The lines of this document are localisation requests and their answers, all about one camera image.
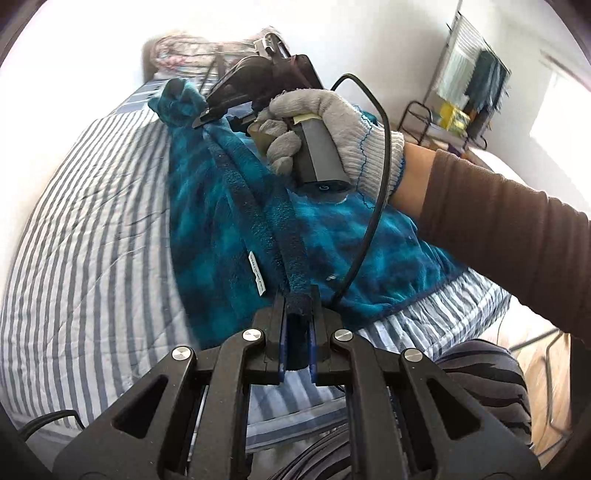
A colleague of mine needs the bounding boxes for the person's right hand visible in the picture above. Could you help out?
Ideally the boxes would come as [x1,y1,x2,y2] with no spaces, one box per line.
[253,88,406,202]

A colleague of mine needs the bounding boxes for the person's striped pants leg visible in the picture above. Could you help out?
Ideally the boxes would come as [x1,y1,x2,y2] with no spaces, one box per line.
[416,339,533,446]

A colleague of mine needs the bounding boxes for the hanging teal clothes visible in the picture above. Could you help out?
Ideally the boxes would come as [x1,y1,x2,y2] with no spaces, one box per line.
[466,50,509,112]

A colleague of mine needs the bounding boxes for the teal plaid fleece garment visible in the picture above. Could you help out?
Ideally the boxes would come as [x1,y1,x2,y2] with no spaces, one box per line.
[148,78,468,370]

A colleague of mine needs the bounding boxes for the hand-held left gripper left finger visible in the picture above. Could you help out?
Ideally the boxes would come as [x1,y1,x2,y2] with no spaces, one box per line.
[54,292,290,480]

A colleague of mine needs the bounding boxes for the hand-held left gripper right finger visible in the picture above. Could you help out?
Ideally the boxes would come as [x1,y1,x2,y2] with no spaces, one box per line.
[307,285,541,480]

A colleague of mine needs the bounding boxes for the black metal wire rack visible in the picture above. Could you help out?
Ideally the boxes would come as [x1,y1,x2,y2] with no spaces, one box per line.
[398,100,489,153]

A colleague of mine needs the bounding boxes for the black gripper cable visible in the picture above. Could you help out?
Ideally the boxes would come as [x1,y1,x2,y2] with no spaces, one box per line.
[325,74,393,308]

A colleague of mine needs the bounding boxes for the metal frame stand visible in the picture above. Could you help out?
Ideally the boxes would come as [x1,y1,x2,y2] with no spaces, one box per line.
[507,329,574,435]

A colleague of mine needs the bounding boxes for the window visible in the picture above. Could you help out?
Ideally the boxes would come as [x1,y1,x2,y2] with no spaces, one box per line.
[529,51,591,158]

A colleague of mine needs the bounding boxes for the folded floral quilt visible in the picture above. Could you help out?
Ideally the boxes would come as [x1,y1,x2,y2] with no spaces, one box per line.
[142,28,296,80]

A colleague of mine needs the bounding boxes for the striped bedspread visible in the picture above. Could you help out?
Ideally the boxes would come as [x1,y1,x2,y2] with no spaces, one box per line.
[0,78,513,455]

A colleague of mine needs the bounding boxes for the white cushion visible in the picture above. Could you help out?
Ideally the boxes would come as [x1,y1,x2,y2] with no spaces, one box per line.
[464,148,550,195]

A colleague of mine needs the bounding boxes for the clothes drying rack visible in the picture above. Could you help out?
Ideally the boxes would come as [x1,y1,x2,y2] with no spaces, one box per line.
[425,9,513,134]

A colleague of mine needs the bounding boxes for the yellow box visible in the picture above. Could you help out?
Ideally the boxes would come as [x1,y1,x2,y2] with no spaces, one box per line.
[436,102,472,131]

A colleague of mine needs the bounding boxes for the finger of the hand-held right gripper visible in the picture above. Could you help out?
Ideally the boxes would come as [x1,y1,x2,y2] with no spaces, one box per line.
[191,65,257,130]

